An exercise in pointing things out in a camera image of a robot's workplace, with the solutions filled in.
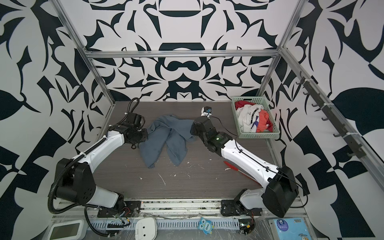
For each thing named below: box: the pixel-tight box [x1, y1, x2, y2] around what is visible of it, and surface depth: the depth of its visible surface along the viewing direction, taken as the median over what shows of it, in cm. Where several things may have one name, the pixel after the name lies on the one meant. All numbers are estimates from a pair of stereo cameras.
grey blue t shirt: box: [139, 114, 196, 169], surface depth 96 cm
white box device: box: [135, 217, 158, 240], surface depth 68 cm
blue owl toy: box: [197, 217, 215, 235], surface depth 70 cm
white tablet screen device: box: [48, 219, 85, 240], surface depth 67 cm
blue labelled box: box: [272, 217, 312, 240], surface depth 66 cm
